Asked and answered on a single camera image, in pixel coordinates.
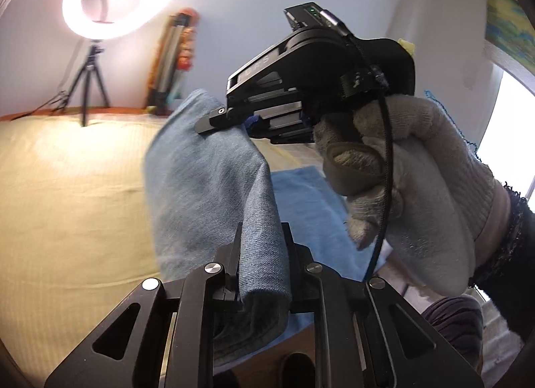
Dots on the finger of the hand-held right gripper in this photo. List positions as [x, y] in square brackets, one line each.
[215, 118]

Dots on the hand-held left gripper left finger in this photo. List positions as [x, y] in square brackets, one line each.
[238, 254]

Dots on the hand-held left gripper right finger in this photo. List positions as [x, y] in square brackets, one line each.
[288, 246]

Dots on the light blue denim pants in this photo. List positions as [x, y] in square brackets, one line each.
[200, 187]

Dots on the person's right forearm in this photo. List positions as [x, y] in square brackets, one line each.
[510, 254]

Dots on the person's right hand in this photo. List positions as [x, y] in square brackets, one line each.
[430, 187]

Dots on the leaning folded stand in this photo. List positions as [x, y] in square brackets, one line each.
[171, 62]

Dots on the black tripod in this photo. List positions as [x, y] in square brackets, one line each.
[90, 74]

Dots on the yellow striped blanket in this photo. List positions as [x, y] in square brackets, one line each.
[62, 204]

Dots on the person's dark striped clothing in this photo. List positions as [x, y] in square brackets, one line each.
[455, 325]

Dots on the colourful wall painting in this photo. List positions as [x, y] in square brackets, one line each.
[505, 24]

